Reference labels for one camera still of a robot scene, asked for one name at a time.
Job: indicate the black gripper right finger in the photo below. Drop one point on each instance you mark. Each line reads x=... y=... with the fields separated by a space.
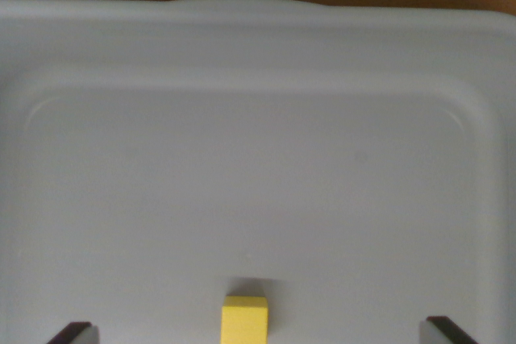
x=441 y=332

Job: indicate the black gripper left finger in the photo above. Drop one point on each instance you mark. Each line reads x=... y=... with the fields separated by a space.
x=74 y=334

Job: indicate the yellow cube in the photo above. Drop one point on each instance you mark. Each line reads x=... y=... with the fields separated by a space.
x=244 y=320

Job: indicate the grey plastic bin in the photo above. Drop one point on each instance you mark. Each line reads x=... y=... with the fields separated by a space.
x=258 y=138

